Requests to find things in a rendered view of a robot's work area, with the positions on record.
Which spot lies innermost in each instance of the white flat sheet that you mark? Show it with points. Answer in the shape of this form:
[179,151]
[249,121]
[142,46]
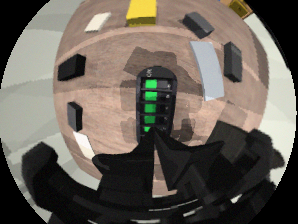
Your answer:
[84,143]

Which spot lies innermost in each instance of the yellow block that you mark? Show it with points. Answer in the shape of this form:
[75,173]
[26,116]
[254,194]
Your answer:
[141,13]

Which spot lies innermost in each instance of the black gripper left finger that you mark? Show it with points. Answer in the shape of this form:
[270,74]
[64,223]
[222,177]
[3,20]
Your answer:
[139,162]

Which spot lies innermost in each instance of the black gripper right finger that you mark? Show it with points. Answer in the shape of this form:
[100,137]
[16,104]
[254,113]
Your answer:
[176,158]

